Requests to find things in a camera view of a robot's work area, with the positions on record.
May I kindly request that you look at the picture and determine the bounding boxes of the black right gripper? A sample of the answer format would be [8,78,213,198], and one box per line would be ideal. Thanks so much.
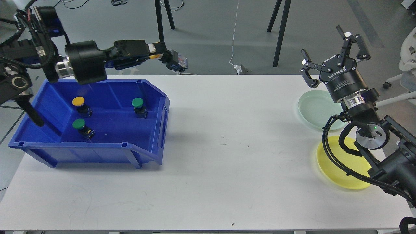
[300,25,371,104]

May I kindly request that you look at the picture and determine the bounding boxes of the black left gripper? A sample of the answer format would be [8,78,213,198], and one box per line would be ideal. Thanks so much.
[65,40,168,85]

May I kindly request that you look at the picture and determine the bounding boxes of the green push button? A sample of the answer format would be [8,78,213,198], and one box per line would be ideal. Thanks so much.
[131,97,148,118]
[72,118,95,140]

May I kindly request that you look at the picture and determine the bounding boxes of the yellow push button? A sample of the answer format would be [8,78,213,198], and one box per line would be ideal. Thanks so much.
[156,49,188,73]
[72,96,93,117]

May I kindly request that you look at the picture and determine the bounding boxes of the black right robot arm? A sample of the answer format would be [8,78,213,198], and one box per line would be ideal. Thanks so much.
[300,25,416,206]

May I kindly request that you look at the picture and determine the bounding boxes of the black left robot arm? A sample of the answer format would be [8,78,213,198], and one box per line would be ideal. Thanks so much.
[1,0,180,126]

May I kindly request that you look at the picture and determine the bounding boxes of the light green plate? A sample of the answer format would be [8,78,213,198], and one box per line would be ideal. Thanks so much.
[297,90,343,131]

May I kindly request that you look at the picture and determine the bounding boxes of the yellow plate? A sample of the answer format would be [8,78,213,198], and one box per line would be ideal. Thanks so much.
[316,135,371,190]

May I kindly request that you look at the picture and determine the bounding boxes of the black stand legs left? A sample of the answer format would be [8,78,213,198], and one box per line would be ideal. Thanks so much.
[154,0,176,42]

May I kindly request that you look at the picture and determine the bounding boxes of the black stand legs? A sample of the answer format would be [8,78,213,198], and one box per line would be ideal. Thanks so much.
[267,0,291,68]
[154,0,176,42]

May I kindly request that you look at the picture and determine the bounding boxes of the white office chair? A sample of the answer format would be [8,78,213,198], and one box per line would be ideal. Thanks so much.
[377,28,416,106]

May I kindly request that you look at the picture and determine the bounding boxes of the blue plastic bin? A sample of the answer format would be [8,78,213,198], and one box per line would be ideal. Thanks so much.
[8,79,170,169]

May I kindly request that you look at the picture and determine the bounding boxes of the black stand legs right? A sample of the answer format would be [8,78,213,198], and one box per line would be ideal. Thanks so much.
[267,0,291,68]

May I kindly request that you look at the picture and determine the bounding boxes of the black floor cable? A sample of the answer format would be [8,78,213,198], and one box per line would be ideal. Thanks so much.
[52,0,130,10]

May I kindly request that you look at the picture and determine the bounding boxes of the white cable with plug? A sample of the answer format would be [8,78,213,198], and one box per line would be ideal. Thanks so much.
[228,0,250,75]

